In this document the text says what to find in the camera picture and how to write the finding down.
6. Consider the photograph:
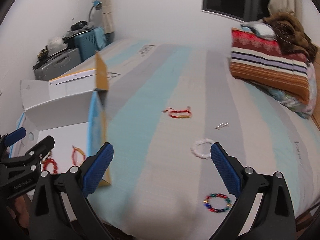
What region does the red bead bracelet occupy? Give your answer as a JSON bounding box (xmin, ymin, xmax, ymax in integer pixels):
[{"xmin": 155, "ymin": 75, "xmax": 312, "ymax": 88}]
[{"xmin": 41, "ymin": 152, "xmax": 60, "ymax": 175}]

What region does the small red cord gold bracelet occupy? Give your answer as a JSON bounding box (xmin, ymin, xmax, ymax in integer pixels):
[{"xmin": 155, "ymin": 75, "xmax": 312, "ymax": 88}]
[{"xmin": 71, "ymin": 145, "xmax": 87, "ymax": 165}]

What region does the brown wooden bead bracelet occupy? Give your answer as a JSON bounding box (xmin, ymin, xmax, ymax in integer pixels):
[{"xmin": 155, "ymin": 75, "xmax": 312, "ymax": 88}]
[{"xmin": 203, "ymin": 192, "xmax": 233, "ymax": 214}]

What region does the pink white bead bracelet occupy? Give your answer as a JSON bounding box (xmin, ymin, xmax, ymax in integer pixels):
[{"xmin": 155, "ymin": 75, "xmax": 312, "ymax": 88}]
[{"xmin": 190, "ymin": 138, "xmax": 216, "ymax": 159}]

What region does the left hand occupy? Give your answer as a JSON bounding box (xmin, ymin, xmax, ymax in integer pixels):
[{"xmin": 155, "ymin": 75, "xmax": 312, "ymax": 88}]
[{"xmin": 6, "ymin": 196, "xmax": 30, "ymax": 229}]

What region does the yellow blue cardboard box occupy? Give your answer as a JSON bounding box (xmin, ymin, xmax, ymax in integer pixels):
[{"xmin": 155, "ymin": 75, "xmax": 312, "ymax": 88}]
[{"xmin": 9, "ymin": 52, "xmax": 109, "ymax": 173}]

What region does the grey suitcase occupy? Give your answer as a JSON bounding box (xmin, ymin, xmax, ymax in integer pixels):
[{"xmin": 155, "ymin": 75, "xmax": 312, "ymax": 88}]
[{"xmin": 33, "ymin": 48, "xmax": 81, "ymax": 81}]

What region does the floral pillow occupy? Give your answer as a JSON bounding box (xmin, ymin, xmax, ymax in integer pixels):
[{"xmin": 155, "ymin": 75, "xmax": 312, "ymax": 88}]
[{"xmin": 265, "ymin": 62, "xmax": 318, "ymax": 119}]

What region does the wooden headboard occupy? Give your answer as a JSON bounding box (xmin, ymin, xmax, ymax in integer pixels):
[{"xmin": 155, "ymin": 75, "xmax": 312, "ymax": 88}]
[{"xmin": 311, "ymin": 50, "xmax": 320, "ymax": 130}]

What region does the striped bed sheet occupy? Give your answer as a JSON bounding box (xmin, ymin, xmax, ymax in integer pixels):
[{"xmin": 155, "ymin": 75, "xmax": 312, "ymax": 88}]
[{"xmin": 89, "ymin": 39, "xmax": 319, "ymax": 239}]

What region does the teal suitcase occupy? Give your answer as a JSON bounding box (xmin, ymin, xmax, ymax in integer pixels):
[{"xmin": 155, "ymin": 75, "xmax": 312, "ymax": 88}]
[{"xmin": 74, "ymin": 27, "xmax": 108, "ymax": 61}]

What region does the striped folded quilt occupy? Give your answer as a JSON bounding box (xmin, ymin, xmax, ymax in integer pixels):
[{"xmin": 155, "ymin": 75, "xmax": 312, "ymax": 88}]
[{"xmin": 229, "ymin": 28, "xmax": 310, "ymax": 105}]

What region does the brown fuzzy blanket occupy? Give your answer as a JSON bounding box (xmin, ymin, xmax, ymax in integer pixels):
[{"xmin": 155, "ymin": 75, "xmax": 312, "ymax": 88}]
[{"xmin": 263, "ymin": 12, "xmax": 318, "ymax": 63}]

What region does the white grey pillow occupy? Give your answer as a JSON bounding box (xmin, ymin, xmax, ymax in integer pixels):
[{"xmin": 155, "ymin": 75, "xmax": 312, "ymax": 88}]
[{"xmin": 241, "ymin": 21, "xmax": 276, "ymax": 40}]

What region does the blue desk lamp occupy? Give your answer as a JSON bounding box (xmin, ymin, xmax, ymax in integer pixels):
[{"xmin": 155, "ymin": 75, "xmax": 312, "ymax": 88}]
[{"xmin": 88, "ymin": 0, "xmax": 102, "ymax": 26}]

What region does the red cord gold tube bracelet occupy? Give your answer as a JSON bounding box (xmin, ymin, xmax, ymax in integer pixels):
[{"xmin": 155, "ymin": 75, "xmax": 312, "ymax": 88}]
[{"xmin": 162, "ymin": 106, "xmax": 193, "ymax": 119}]

